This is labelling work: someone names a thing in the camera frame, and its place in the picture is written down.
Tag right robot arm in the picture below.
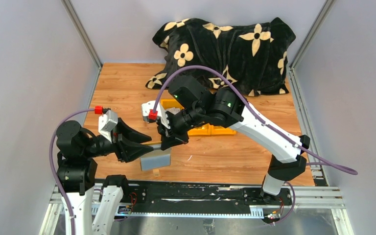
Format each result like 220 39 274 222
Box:
157 75 310 197

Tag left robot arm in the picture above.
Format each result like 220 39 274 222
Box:
56 114 154 235

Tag yellow three-compartment bin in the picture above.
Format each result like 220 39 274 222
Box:
160 99 237 137

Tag black floral blanket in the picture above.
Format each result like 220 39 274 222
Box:
145 18 296 96

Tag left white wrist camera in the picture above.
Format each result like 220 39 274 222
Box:
98 110 118 143

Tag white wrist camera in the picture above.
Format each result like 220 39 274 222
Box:
98 110 118 143
141 100 170 129

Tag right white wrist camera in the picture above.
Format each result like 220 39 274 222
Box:
141 100 170 129

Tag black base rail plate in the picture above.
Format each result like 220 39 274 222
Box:
121 181 292 214

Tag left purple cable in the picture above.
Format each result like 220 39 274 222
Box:
48 105 104 235

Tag aluminium frame post left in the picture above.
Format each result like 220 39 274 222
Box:
61 0 103 71

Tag aluminium frame post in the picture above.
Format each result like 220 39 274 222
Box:
289 0 335 70
61 0 103 71

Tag aluminium frame post right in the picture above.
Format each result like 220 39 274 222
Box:
289 0 335 70

